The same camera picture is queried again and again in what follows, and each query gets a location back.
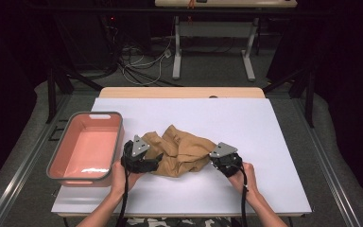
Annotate person's left hand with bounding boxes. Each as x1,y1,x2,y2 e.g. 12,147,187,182
111,159,145,197

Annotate brown pants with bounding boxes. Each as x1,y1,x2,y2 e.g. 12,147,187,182
141,124,217,178

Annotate person's right hand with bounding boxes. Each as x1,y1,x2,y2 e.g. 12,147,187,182
226,162,260,203

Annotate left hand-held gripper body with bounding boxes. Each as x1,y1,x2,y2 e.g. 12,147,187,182
121,134,159,174

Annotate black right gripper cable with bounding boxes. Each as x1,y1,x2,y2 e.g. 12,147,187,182
231,163,250,227

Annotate desk with white legs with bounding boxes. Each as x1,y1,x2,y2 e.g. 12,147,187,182
154,0,298,82

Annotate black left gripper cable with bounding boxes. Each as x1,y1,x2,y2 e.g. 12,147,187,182
116,141,134,227

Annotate tangle of floor cables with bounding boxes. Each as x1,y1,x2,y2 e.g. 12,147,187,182
105,15,183,88

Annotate person's camouflage trousers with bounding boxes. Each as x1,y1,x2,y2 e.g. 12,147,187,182
126,217,234,227

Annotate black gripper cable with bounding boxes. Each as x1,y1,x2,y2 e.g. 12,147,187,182
231,163,250,227
116,141,134,227

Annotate white table board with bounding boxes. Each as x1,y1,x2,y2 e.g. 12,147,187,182
50,97,313,218

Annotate black metal stand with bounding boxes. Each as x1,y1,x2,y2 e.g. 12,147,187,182
262,61,317,129
45,61,105,125

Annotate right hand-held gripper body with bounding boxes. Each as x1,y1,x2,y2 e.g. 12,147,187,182
208,141,244,178

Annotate light wooden table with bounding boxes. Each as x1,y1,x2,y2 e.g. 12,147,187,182
56,87,306,219

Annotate pink basket with grey rim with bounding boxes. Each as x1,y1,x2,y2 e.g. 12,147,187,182
45,111,126,188

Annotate aluminium floor rail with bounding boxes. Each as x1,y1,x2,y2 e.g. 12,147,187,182
291,97,363,227
0,94,74,227

